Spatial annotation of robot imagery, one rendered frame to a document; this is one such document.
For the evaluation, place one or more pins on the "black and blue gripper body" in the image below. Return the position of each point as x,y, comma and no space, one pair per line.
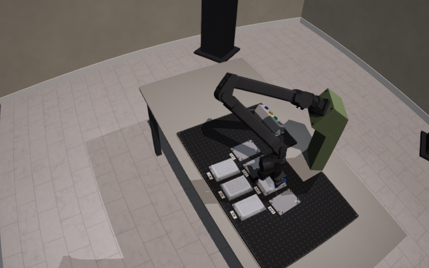
278,180

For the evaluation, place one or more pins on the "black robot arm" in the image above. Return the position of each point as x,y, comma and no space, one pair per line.
224,93

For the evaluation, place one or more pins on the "white operator button panel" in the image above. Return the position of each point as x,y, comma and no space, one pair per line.
268,119

